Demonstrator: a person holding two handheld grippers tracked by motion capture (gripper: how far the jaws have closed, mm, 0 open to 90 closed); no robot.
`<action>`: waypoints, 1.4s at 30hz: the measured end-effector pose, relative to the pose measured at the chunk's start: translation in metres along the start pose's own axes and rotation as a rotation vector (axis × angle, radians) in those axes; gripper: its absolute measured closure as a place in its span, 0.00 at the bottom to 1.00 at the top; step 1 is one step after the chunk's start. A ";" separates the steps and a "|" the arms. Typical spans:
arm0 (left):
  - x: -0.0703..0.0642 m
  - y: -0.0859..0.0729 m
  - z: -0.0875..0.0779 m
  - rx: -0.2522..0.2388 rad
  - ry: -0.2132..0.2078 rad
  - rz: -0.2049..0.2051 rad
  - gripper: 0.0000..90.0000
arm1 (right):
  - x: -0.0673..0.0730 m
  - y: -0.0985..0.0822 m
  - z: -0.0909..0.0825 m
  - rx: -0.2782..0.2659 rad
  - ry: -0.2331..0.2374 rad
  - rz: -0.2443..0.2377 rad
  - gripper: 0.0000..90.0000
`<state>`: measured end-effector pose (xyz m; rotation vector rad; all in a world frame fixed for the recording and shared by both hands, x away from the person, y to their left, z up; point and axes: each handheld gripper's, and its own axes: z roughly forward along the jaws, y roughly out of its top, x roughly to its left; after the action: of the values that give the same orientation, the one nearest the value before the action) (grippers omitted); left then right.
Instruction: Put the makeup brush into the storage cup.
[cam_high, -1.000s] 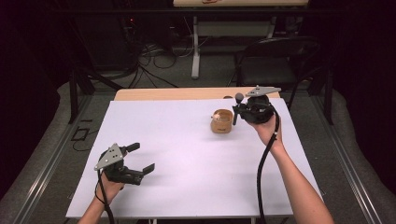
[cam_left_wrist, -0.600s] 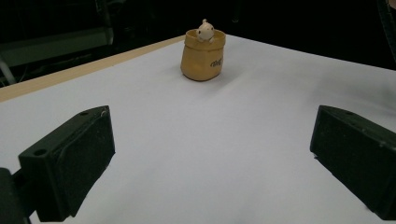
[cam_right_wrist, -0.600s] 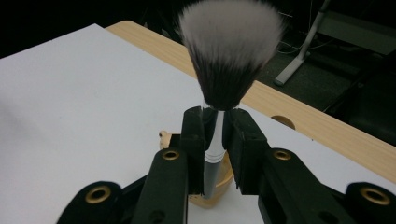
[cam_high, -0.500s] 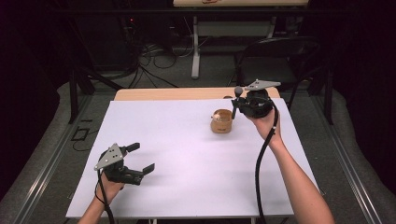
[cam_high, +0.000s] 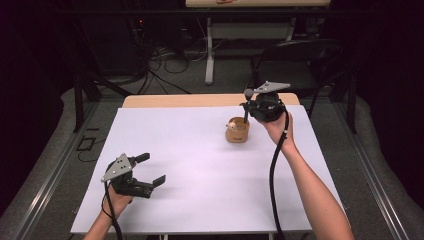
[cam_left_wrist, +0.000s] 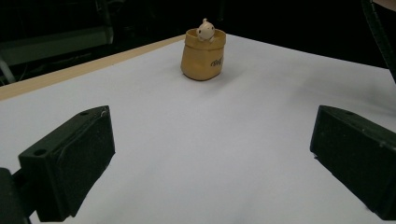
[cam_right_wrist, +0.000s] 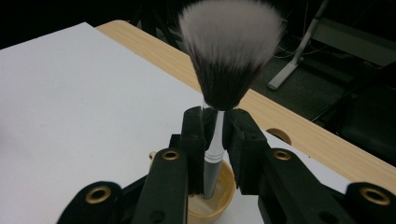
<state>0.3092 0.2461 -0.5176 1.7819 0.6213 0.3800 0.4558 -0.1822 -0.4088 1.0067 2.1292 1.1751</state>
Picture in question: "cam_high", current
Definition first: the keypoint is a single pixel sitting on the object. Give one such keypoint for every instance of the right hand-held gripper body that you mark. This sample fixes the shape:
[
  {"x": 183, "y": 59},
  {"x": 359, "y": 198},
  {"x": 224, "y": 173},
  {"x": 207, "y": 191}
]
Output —
[{"x": 268, "y": 103}]

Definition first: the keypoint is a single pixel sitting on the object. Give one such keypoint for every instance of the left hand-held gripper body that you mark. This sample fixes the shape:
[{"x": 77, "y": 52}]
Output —
[{"x": 125, "y": 180}]

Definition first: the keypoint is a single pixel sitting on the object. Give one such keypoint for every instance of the black makeup brush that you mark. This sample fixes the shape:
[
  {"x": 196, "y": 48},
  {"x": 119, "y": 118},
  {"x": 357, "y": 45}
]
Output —
[{"x": 247, "y": 106}]

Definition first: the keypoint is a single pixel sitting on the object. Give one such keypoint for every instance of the round wooden holder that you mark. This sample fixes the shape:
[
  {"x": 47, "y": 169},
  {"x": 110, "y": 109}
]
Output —
[{"x": 237, "y": 133}]

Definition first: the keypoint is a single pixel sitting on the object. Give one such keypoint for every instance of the person's left hand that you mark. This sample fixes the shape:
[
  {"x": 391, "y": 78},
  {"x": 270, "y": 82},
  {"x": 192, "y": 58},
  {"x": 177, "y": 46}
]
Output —
[{"x": 118, "y": 201}]

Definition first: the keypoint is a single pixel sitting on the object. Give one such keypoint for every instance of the person's right hand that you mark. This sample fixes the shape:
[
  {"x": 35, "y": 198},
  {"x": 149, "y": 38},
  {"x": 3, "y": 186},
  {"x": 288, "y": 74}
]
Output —
[{"x": 276, "y": 130}]

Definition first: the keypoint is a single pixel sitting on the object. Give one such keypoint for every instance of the white table board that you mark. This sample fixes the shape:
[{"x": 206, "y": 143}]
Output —
[{"x": 200, "y": 166}]

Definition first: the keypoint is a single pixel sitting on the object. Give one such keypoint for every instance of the black folding chair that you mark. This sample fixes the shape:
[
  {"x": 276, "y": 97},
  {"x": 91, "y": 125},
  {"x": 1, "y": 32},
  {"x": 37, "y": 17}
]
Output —
[{"x": 300, "y": 66}]

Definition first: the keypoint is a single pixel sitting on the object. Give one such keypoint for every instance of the light wooden table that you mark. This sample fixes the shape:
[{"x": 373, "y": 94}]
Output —
[{"x": 186, "y": 100}]

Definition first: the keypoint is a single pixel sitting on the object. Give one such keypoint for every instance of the black metal stand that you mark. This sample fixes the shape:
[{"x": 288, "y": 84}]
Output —
[
  {"x": 350, "y": 106},
  {"x": 80, "y": 100}
]

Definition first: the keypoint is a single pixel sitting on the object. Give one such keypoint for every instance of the wooden desk top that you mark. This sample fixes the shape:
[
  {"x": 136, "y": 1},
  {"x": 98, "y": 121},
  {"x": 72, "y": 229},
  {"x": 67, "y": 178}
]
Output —
[{"x": 260, "y": 3}]

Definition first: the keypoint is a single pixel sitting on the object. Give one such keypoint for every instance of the black floor socket frame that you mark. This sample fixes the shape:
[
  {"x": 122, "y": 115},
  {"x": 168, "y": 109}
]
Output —
[{"x": 86, "y": 144}]

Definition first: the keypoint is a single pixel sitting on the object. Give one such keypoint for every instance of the white desk frame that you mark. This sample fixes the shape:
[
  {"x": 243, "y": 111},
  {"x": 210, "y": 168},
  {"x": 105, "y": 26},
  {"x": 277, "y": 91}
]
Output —
[{"x": 210, "y": 50}]

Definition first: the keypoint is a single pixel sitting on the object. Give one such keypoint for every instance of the metal floor rail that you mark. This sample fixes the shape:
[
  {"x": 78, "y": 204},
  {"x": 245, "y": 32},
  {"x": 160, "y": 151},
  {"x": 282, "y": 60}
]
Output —
[
  {"x": 50, "y": 180},
  {"x": 370, "y": 173}
]

